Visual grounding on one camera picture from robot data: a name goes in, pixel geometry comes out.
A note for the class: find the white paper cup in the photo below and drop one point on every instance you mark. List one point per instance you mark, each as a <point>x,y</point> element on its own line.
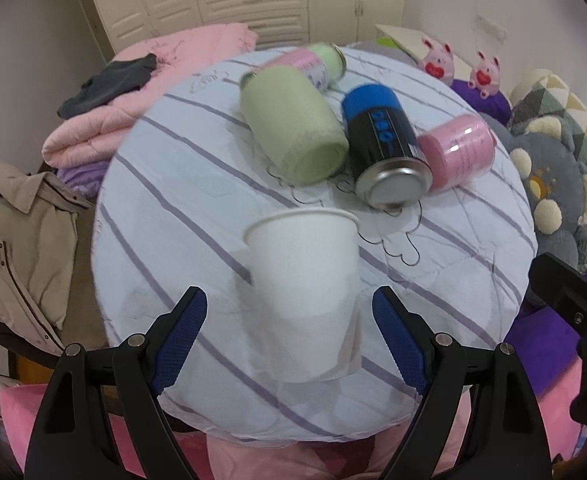
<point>304,266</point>

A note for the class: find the white wall socket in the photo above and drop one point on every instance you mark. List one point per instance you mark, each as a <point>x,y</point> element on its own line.
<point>490,28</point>

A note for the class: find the white striped quilt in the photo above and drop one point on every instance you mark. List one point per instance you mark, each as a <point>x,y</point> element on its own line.
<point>179,195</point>

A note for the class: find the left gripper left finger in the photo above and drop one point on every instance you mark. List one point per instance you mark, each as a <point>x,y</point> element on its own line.
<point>72,437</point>

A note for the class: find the triangle pattern quilted pillow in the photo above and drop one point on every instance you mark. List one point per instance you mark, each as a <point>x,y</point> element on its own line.
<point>543,93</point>

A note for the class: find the pink and green can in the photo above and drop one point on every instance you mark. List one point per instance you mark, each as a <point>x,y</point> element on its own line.
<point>323,64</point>

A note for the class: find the right pink bunny plush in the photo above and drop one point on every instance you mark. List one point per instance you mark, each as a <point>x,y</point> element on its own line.
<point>486,76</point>

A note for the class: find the grey koala plush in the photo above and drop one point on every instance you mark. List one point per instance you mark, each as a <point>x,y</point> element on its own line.
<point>555,183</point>

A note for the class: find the light green cup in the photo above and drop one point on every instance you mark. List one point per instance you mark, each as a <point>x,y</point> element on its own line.
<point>293,124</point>

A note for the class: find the beige jacket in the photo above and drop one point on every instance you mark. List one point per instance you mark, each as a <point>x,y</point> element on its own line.
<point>38,239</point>

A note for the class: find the pink bunny plush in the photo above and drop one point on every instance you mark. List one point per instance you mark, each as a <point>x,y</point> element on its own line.
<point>438,62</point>
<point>486,76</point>

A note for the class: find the blue and black can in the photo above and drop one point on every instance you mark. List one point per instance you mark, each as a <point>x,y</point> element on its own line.
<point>388,167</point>

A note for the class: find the dark grey garment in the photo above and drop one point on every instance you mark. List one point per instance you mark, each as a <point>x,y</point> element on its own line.
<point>117,78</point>

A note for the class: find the purple pillow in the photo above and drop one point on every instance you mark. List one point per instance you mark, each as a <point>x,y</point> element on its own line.
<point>497,106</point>

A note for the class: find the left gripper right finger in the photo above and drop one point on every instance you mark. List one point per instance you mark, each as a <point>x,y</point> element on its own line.
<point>505,437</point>

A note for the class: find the pink cup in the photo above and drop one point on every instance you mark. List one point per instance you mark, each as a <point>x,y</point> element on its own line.
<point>457,151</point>

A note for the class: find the pink folded blanket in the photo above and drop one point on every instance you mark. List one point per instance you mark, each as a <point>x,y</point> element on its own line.
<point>96,135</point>

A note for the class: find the left pink bunny plush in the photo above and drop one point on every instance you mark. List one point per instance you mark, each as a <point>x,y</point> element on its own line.
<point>438,62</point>

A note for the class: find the grey green cushion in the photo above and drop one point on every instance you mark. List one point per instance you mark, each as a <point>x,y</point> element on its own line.
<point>385,46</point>

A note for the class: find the purple folded cloth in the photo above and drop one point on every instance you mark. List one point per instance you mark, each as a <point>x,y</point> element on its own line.
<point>86,179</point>

